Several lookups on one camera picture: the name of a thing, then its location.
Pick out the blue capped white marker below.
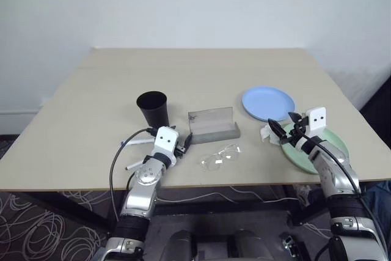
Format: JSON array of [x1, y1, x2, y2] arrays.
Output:
[[119, 138, 155, 147]]

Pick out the thin white cable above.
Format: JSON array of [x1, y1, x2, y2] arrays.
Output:
[[156, 185, 309, 205]]

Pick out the tangled white cable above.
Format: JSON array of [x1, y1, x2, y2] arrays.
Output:
[[62, 189, 112, 213]]

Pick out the dark rounded shape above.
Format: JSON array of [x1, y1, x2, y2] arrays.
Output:
[[161, 229, 197, 261]]

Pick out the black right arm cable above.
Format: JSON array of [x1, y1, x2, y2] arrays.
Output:
[[298, 132, 386, 252]]

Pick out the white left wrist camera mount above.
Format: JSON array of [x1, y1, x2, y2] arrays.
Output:
[[152, 126, 181, 167]]

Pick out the black capped white marker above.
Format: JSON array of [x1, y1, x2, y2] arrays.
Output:
[[125, 158, 145, 171]]

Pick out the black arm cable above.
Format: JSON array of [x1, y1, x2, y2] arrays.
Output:
[[109, 127, 157, 224], [298, 132, 386, 252]]

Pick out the transparent grey glasses case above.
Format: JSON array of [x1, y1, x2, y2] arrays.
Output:
[[187, 106, 241, 145]]

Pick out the blue fabric object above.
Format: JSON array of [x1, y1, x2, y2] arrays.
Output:
[[364, 180, 391, 224]]

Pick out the crumpled white tissue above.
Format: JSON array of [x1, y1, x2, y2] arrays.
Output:
[[260, 123, 281, 145]]

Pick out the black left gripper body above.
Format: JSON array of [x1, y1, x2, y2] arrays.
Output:
[[175, 142, 188, 160]]

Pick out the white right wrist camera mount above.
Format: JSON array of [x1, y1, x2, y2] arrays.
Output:
[[305, 106, 327, 137]]

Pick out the black table frame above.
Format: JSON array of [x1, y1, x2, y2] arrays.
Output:
[[0, 183, 391, 232]]

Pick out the black plastic cup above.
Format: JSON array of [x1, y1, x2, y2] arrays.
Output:
[[136, 90, 170, 128]]

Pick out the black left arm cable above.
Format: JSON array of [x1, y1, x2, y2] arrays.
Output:
[[109, 127, 157, 224]]

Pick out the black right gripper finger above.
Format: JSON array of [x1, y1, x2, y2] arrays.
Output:
[[268, 118, 289, 140], [288, 111, 304, 125]]

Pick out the green plate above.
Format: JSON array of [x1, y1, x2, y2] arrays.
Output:
[[280, 122, 350, 175]]

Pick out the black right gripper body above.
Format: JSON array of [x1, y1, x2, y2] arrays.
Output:
[[280, 116, 309, 149]]

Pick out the clear frame eyeglasses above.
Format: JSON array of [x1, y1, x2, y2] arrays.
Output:
[[199, 143, 243, 173]]

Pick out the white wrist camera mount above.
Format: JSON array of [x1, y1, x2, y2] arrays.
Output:
[[305, 106, 327, 137], [152, 126, 181, 167]]

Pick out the small metal bracket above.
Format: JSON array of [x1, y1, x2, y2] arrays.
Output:
[[279, 232, 298, 258]]

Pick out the blue plate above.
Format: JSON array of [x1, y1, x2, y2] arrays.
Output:
[[241, 86, 297, 122]]

